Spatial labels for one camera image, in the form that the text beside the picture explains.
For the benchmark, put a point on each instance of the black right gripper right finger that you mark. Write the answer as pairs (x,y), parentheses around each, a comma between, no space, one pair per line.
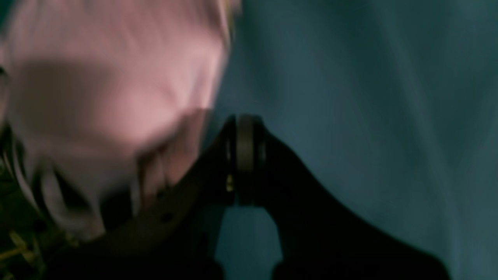
(320,238)

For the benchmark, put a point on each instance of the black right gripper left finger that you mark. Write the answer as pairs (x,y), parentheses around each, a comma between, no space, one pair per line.
(174,239)

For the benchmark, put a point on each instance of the pink T-shirt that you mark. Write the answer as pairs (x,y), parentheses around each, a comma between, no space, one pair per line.
(104,103)

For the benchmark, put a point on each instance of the teal table cloth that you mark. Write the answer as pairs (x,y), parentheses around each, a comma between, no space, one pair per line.
(392,104)

